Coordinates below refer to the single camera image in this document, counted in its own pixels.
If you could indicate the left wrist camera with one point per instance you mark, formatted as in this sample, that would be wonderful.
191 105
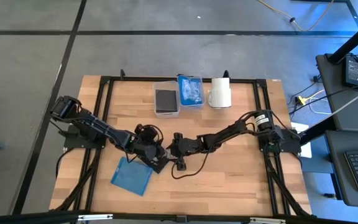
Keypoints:
148 132

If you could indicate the black overhead gantry bar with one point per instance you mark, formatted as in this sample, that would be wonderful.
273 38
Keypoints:
26 217

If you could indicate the blue jewel case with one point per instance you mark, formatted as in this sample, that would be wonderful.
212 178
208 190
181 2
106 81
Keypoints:
130 177
191 97

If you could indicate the white cylindrical roll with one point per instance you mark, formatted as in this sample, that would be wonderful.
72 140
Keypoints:
221 93

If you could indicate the white box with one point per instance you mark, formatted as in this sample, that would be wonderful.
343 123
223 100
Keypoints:
306 151

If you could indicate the black aluminium table frame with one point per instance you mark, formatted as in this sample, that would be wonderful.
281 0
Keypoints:
132 79

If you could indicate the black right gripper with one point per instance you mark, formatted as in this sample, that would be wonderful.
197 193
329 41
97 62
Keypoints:
185 147

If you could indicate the black diagonal pole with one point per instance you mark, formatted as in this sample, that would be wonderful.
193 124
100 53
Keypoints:
319 130
356 40

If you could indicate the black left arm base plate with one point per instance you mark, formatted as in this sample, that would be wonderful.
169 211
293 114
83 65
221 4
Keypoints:
73 141

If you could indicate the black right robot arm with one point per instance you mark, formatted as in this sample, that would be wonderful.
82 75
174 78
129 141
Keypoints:
228 132

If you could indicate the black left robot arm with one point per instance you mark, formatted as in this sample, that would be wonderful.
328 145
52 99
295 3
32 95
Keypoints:
98 126

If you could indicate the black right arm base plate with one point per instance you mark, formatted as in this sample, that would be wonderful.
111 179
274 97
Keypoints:
291 146

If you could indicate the clear plastic bin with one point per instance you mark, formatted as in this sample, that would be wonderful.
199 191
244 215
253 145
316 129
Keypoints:
166 115
191 107

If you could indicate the small black plug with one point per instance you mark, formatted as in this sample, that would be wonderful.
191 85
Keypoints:
328 195

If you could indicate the black power adapter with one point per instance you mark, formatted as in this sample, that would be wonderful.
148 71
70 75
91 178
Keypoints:
353 71

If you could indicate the dark grey desk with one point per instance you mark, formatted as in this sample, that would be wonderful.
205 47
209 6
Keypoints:
337 174
328 79

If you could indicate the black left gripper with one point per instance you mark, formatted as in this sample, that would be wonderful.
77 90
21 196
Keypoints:
148 149

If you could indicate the silver frame bracket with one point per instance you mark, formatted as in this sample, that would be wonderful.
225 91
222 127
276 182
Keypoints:
267 220
95 216

